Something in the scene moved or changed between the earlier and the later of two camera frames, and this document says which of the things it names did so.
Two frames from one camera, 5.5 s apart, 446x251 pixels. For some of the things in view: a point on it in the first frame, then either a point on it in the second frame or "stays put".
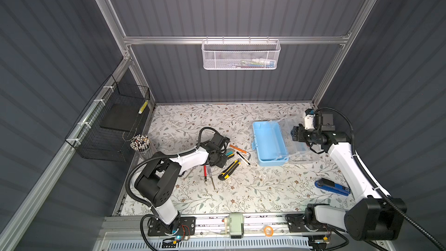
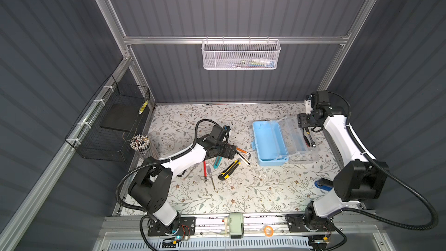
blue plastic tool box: (268, 140) stays put
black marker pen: (245, 160) stays put
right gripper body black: (303, 135) → (305, 119)
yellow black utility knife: (223, 175) stays put
